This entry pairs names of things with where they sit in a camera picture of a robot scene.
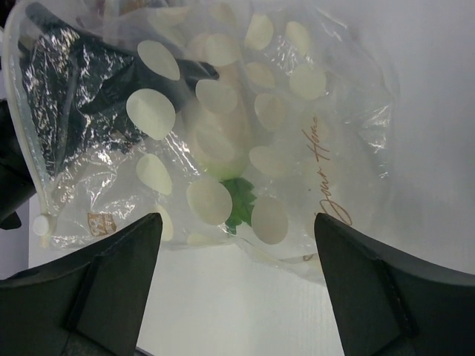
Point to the fake green leaf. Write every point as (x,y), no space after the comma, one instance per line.
(241,192)

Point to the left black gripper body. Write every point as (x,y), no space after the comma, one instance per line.
(16,184)

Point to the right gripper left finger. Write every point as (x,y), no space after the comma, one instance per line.
(89,302)

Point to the clear zip top bag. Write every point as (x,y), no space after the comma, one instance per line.
(319,110)

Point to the fake white radish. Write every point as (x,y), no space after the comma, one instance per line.
(220,144)

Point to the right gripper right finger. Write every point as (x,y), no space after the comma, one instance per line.
(388,302)

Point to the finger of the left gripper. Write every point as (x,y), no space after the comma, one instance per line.
(77,86)

